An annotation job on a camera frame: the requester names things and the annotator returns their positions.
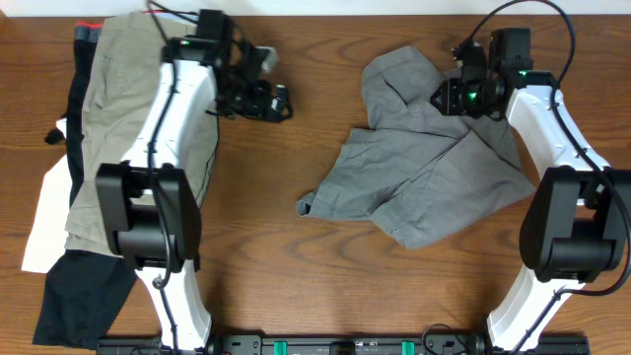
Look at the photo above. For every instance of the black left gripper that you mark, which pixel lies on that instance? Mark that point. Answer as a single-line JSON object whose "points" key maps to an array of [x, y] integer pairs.
{"points": [[254, 107]]}

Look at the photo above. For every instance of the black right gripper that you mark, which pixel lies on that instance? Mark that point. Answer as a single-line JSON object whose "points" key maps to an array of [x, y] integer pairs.
{"points": [[450, 100]]}

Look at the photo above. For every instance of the grey shorts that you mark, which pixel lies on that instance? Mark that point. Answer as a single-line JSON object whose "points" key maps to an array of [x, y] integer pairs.
{"points": [[416, 174]]}

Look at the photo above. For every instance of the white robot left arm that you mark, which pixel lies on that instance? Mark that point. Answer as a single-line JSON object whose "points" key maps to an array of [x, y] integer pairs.
{"points": [[151, 216]]}

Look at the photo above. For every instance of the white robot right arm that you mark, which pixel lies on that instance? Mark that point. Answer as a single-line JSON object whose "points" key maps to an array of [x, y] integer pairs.
{"points": [[578, 223]]}

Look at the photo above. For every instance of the khaki beige shorts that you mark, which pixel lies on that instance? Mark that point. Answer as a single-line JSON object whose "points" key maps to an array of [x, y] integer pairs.
{"points": [[124, 81]]}

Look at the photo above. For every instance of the black garment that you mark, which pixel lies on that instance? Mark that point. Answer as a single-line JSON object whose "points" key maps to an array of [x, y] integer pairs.
{"points": [[83, 291]]}

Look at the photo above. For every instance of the white garment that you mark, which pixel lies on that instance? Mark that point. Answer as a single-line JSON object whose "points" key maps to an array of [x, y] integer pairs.
{"points": [[46, 242]]}

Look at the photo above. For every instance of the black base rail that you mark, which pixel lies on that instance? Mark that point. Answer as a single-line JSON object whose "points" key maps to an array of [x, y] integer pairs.
{"points": [[435, 343]]}

